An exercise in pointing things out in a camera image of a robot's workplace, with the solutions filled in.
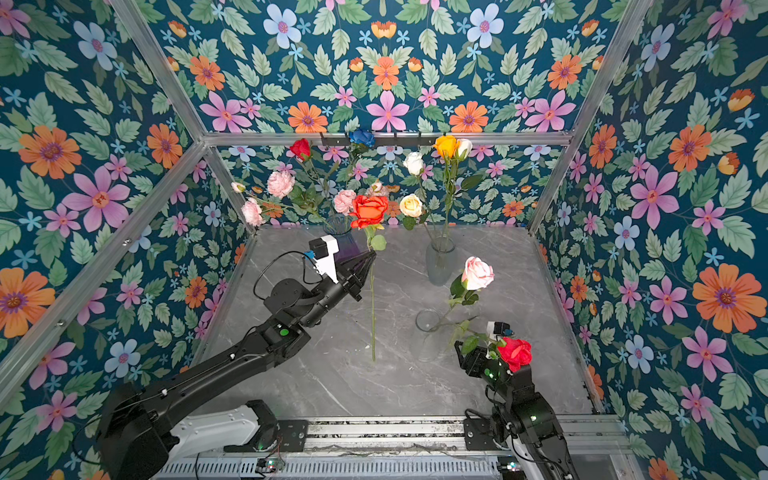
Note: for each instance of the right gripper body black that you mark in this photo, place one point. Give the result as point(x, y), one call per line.
point(489, 371)

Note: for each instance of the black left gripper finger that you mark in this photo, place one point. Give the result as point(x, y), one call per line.
point(357, 284)
point(358, 265)

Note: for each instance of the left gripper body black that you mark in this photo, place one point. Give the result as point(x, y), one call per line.
point(329, 294)

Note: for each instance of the purple blue glass vase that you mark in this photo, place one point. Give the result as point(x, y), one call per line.
point(339, 226)

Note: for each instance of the red rose stem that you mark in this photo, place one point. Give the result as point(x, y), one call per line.
point(368, 212)
point(515, 353)
point(303, 153)

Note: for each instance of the cream peach rose stem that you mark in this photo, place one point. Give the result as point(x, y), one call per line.
point(416, 212)

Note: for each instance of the clear ribbed glass vase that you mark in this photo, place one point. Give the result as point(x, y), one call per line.
point(441, 259)

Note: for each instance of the pink carnation spray stem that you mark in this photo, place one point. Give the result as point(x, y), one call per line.
point(282, 193)

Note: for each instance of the white rose stem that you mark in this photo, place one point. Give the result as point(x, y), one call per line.
point(415, 166)

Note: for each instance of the blue rose stem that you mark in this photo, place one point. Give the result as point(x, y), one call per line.
point(361, 141)

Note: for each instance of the orange rose stem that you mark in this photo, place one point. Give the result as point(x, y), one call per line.
point(447, 147)

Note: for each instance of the white rose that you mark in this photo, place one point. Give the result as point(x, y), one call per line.
point(462, 150)

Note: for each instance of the pink rosebud stem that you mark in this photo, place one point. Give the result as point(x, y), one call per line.
point(464, 290)

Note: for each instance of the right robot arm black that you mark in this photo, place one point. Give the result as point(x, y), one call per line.
point(521, 421)

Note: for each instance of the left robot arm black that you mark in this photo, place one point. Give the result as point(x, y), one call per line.
point(143, 430)

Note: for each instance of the black hook rack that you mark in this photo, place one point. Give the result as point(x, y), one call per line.
point(402, 139)

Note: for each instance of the aluminium back crossbar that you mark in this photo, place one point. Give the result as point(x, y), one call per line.
point(287, 139)

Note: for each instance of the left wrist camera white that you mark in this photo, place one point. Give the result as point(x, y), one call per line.
point(322, 253)

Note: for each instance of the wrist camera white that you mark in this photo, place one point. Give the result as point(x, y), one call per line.
point(498, 330)
point(322, 253)

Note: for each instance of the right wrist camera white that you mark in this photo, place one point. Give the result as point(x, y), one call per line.
point(498, 330)

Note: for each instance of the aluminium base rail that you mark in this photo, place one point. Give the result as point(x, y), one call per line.
point(423, 447)

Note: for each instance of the aluminium frame post right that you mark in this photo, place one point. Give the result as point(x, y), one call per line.
point(628, 27)

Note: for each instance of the aluminium frame post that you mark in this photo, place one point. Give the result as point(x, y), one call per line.
point(628, 27)
point(201, 144)

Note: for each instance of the aluminium frame post left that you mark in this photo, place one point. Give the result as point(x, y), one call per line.
point(201, 144)

